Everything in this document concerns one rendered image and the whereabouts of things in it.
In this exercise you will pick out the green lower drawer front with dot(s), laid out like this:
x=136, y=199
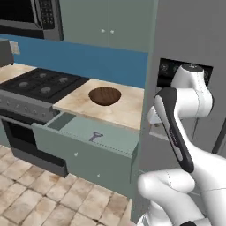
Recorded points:
x=109, y=184

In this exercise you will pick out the grey tall appliance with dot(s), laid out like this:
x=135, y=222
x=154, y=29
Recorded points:
x=188, y=32

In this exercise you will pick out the green open drawer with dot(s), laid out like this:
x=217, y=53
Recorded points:
x=88, y=153

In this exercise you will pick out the steel microwave oven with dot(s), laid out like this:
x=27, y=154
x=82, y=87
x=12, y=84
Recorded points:
x=26, y=17

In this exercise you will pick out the brown wooden bowl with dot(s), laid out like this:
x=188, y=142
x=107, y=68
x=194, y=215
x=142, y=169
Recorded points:
x=104, y=96

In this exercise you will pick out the white wall socket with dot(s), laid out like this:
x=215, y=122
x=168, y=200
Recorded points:
x=15, y=47

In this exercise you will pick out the steel stove knob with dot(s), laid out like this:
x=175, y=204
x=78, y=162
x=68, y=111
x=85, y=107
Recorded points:
x=7, y=103
x=44, y=115
x=16, y=106
x=26, y=109
x=34, y=111

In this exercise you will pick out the white cupboard knob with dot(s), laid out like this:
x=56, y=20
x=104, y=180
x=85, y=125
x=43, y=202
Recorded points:
x=112, y=31
x=103, y=30

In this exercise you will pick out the purple peeler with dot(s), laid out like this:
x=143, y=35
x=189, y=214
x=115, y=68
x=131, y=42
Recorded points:
x=95, y=136

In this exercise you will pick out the grey toaster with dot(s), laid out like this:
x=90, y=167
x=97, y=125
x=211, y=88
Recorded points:
x=5, y=53

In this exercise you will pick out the black and steel stove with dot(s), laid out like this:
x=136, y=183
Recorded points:
x=38, y=88

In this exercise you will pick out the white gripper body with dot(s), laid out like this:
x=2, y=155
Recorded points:
x=153, y=117

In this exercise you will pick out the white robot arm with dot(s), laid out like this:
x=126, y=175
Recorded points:
x=203, y=164

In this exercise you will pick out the black oven door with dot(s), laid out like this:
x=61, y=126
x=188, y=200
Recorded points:
x=26, y=141

